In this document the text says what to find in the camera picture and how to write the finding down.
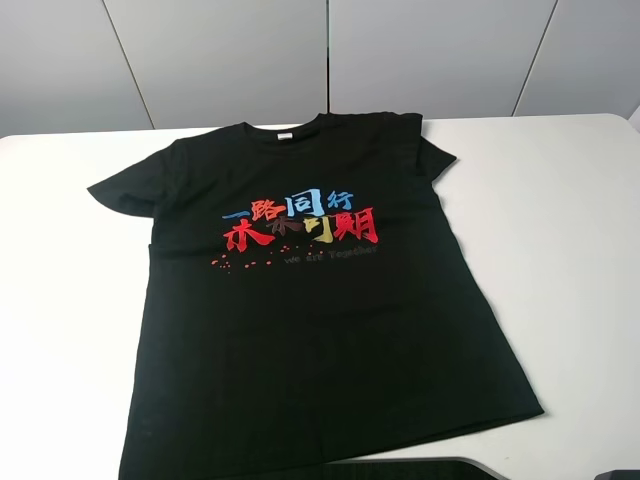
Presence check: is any black robot base front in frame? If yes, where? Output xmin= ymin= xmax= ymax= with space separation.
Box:
xmin=321 ymin=458 xmax=504 ymax=480

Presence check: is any black printed t-shirt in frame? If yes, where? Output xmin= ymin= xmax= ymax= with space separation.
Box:
xmin=90 ymin=112 xmax=543 ymax=479

